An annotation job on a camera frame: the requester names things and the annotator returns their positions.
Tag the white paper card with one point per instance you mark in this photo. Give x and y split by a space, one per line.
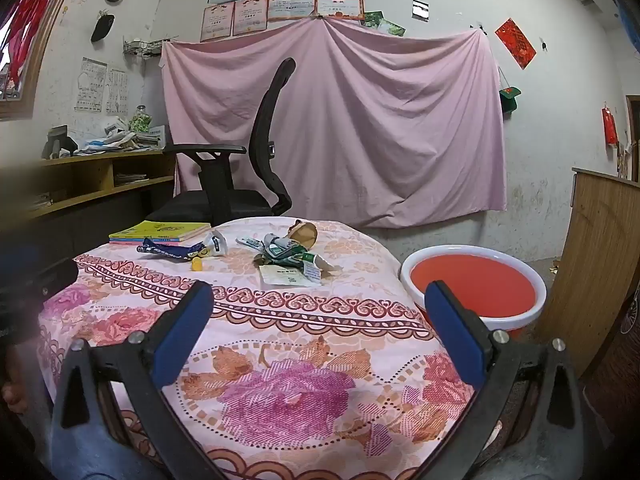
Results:
285 275

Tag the yellow bottle cap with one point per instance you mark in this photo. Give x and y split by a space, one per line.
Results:
197 263

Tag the white green tube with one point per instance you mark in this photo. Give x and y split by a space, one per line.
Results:
248 242

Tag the silver wall sticker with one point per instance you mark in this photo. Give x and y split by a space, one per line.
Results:
420 10

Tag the wooden cabinet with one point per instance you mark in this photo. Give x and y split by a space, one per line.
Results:
595 260

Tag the red window cloth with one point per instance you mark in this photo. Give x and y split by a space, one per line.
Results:
27 20

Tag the green wall photos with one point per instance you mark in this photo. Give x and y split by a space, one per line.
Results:
382 24

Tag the floral printed tablecloth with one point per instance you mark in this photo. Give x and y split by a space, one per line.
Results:
300 340

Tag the red hanging decoration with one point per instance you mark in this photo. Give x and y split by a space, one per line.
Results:
610 127

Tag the black office chair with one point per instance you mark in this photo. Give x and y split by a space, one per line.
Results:
220 195

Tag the blue crumpled wrapper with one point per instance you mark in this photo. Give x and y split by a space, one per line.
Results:
167 250

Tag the red basin with white rim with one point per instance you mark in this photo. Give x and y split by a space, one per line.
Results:
475 285

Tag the wooden window frame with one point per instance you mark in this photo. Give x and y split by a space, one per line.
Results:
47 45

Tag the pile of papers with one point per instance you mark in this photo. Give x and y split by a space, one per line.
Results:
112 140

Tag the yellow green book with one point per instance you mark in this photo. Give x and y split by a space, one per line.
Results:
160 230

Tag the grey desk device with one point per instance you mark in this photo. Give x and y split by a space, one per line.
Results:
57 140

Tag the brown door frame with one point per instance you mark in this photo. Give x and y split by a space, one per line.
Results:
632 135

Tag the large printed paper sheet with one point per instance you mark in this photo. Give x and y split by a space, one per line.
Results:
91 85

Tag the black cap on hook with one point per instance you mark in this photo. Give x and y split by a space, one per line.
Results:
102 27

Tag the glass jar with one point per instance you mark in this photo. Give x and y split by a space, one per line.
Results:
140 120

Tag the red wall poster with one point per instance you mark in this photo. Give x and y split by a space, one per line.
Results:
516 43

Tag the pink hanging cloth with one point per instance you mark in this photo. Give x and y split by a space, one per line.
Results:
380 125

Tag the small printed paper sheet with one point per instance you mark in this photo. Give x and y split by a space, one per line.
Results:
117 91

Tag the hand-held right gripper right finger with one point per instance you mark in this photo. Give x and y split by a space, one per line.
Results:
457 332

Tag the wooden shelf desk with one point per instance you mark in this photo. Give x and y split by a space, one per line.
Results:
90 165

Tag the green crumpled snack packet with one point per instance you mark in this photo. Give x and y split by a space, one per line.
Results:
280 251

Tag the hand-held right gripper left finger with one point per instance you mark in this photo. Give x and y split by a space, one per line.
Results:
182 330

